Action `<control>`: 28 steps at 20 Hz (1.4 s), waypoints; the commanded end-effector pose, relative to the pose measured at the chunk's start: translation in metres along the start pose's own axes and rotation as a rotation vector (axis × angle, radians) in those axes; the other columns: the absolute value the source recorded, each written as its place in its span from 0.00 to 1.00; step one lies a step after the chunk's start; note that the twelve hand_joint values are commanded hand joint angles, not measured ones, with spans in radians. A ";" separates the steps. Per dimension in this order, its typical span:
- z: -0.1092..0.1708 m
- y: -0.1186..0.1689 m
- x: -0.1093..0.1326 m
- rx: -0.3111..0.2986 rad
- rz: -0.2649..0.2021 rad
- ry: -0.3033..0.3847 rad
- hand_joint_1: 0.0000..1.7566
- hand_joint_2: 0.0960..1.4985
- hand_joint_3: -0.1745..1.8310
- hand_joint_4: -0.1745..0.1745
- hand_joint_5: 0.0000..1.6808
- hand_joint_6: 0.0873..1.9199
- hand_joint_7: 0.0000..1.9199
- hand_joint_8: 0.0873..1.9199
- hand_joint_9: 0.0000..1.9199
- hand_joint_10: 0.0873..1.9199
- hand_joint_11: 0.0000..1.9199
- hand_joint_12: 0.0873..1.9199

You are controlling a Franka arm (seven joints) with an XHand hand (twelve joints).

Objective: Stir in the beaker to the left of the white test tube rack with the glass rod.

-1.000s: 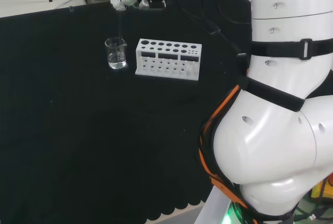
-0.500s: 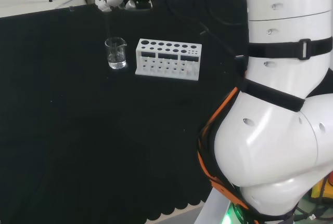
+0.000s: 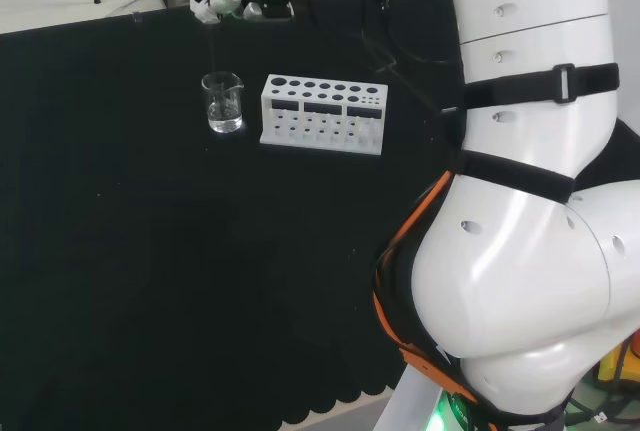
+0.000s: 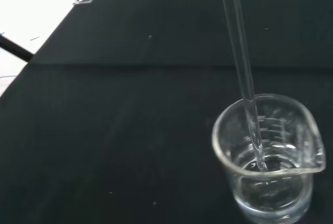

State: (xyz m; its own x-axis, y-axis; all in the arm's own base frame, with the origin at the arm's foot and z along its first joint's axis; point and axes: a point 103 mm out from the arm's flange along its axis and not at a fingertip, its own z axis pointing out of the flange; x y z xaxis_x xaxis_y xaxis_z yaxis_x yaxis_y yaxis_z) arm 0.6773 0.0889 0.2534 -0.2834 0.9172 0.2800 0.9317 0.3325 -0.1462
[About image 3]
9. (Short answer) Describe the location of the orange cable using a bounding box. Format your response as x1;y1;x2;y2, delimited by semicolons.
372;170;482;403

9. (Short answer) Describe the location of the clear glass beaker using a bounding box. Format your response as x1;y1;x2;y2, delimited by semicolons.
201;71;245;134

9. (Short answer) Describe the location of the clear glass rod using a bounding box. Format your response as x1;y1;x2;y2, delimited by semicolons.
209;19;224;120

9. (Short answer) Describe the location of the white test tube rack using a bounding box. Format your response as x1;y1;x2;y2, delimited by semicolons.
258;73;389;157

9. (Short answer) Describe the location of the yellow stop button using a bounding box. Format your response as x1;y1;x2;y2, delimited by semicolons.
594;329;640;393

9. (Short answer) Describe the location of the black bench cloth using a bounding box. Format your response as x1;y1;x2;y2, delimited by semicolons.
0;0;474;427

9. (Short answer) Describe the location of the pale board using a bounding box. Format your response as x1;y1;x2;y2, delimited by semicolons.
373;364;447;431

